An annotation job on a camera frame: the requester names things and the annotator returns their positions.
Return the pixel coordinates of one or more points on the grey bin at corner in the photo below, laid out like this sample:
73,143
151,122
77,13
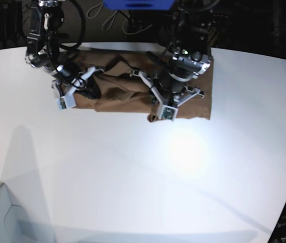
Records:
10,227

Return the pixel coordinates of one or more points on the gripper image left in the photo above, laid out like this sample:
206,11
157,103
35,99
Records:
71,78

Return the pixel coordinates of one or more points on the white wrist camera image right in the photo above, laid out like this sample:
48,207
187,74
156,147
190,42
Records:
167,112

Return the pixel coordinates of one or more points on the brown t-shirt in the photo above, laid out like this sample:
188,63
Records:
122,93

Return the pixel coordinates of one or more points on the blue plastic box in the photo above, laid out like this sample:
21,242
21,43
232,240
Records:
138,4

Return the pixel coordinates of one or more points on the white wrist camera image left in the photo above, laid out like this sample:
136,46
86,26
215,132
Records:
65,102

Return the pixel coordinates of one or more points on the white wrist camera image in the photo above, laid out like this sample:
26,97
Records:
65,102
167,112

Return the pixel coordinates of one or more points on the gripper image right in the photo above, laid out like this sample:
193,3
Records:
169,89

